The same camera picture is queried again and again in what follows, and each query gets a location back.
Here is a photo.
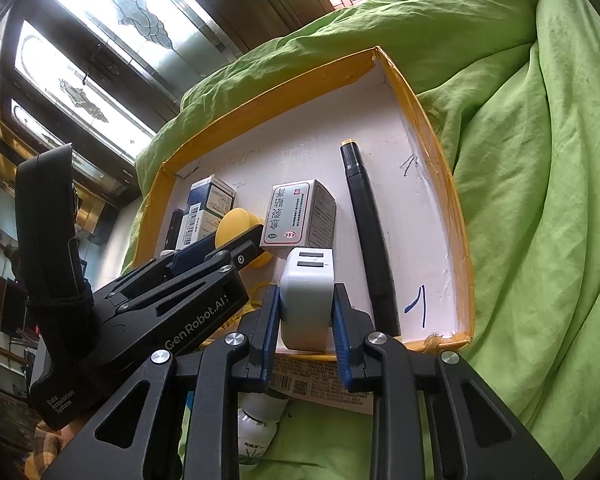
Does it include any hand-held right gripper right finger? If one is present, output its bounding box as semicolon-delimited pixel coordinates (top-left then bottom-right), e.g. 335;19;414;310
330;282;566;480

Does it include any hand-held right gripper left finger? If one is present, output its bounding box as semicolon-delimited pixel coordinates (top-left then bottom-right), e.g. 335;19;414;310
42;285;283;480

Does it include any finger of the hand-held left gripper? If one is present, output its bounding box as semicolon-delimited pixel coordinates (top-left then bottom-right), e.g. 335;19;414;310
105;225;266;296
122;242;261;311

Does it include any yellow lidded jar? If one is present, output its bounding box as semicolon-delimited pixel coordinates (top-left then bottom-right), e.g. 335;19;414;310
214;208;273;268

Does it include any white charger adapter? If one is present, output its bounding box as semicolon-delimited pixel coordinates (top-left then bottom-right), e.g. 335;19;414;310
278;247;337;353

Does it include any blue and white medicine box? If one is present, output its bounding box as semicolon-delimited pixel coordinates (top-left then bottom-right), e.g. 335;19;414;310
175;175;237;251

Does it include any white medicine bottle red label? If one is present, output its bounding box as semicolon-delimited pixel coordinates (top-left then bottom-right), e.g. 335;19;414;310
242;391;290;423

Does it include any white bottle green label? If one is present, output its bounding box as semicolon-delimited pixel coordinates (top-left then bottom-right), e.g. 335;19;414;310
237;410;280;467

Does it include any long black yellow-tipped pen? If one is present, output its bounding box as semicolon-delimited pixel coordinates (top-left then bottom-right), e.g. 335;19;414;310
340;138;402;338

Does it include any cardboard tray with yellow tape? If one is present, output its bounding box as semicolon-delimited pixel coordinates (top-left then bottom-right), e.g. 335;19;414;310
125;46;477;361

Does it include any short black pen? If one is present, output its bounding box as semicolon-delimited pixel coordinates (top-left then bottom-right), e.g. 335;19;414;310
161;209;185;256

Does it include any orange patterned cloth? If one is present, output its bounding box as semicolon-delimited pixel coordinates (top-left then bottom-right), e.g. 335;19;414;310
25;420;81;480

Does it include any green blanket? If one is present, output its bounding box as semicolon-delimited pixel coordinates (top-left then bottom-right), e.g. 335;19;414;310
130;0;600;480

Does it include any wooden glazed door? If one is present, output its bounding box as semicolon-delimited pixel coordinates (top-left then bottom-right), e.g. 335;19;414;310
0;0;261;171

